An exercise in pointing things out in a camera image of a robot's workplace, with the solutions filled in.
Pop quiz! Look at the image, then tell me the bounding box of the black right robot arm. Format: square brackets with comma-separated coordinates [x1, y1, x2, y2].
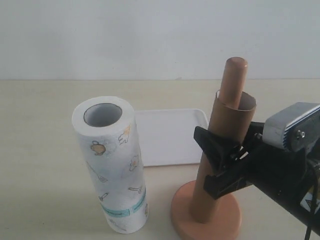
[193, 121, 320, 240]

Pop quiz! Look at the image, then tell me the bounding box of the brown cardboard tube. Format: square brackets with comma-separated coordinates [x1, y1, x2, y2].
[189, 89, 257, 224]

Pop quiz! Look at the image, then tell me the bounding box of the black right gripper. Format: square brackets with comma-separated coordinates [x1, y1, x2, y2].
[193, 121, 283, 200]

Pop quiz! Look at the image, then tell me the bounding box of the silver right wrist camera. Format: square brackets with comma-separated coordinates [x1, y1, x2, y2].
[262, 102, 320, 152]

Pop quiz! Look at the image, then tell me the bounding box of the white printed paper towel roll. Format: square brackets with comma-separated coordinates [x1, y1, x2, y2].
[71, 96, 149, 234]

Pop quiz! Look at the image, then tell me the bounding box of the white rectangular plastic tray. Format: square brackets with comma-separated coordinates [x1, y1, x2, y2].
[135, 108, 208, 167]

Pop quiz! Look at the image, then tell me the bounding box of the wooden paper towel holder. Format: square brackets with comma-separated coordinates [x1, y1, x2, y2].
[170, 56, 248, 240]

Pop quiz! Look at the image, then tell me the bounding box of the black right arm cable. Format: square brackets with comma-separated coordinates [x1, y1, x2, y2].
[304, 164, 320, 240]

